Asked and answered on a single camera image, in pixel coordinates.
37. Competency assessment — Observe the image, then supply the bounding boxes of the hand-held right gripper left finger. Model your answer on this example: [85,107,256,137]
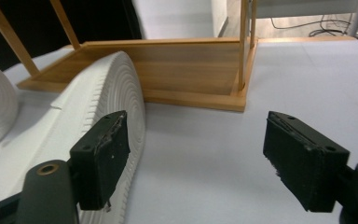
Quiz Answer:
[69,110,131,211]

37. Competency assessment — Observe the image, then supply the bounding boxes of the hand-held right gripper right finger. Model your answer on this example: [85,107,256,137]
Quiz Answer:
[262,110,351,213]

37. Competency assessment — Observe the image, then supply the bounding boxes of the white ribbed plate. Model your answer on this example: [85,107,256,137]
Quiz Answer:
[10,50,147,224]

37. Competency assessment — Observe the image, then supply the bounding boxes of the wooden shoe rack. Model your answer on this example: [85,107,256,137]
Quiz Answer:
[0,0,259,113]

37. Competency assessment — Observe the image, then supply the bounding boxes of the dark curtain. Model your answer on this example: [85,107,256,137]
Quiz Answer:
[0,0,143,72]

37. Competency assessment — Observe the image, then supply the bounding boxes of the white table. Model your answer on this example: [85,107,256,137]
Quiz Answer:
[255,0,358,37]

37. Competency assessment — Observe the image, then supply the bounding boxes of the white cabinet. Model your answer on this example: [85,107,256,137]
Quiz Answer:
[131,0,229,40]

